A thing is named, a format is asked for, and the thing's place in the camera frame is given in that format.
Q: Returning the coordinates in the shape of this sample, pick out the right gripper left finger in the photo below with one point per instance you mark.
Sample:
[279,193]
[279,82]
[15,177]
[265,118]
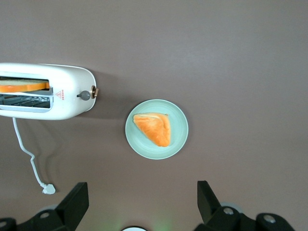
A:
[74,204]

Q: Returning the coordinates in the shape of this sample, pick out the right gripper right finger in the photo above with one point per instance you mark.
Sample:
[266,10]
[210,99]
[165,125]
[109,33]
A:
[208,202]

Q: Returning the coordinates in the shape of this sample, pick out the white two-slot toaster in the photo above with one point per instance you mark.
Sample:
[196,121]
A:
[69,96]

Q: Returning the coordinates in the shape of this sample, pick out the pale green round plate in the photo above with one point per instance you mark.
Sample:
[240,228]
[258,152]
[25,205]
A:
[179,127]

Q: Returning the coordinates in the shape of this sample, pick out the orange triangular pastry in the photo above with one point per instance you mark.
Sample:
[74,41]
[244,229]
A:
[156,130]

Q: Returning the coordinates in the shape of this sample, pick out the bread slice with orange crust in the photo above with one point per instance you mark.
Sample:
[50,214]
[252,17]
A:
[24,86]

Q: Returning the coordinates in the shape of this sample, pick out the brown table mat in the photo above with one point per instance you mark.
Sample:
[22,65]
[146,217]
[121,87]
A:
[216,72]

